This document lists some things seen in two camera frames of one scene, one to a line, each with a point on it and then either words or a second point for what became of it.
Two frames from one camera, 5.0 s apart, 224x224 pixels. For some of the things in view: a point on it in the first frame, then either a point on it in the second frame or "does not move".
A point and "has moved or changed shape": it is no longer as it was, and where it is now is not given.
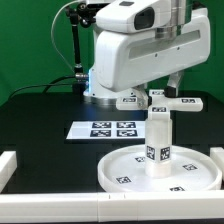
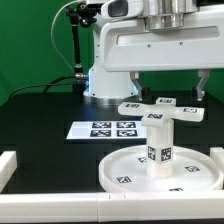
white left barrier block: x=8 y=164 does not move
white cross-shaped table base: x=160 y=105 has moved or changed shape
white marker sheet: x=131 y=129 does not move
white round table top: x=192 y=170 does not move
